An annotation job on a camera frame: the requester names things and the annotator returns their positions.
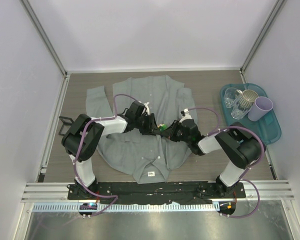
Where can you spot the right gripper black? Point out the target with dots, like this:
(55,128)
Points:
(169,133)

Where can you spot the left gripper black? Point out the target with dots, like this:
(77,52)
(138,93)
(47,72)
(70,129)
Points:
(152,128)

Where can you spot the colourful pompom flower brooch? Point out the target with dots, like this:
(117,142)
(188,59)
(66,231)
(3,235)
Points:
(162,127)

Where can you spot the grey button-up shirt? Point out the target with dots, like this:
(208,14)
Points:
(148,158)

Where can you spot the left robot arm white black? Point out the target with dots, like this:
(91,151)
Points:
(82,138)

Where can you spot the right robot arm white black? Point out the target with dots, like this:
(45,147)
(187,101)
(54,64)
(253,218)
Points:
(241,145)

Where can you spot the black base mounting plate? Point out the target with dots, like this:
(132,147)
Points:
(129,193)

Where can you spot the clear glass cup rear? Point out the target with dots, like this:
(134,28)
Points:
(230,96)

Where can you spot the clear glass cup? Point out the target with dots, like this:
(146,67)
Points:
(230,96)
(240,108)

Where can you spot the clear glass cup front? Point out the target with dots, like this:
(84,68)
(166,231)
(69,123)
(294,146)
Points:
(240,108)

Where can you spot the metal cup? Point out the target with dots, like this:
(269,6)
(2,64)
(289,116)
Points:
(246,98)

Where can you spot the lilac plastic cup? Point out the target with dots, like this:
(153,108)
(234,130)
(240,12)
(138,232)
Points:
(261,106)

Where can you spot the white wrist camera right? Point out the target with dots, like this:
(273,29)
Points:
(185,115)

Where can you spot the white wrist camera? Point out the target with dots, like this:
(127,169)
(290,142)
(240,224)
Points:
(185,115)
(146,109)

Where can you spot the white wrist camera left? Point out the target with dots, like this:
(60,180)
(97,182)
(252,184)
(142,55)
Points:
(146,109)

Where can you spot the small black frame stand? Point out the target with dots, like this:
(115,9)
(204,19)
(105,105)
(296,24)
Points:
(66,123)

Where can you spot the slotted cable duct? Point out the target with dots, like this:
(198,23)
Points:
(83,207)

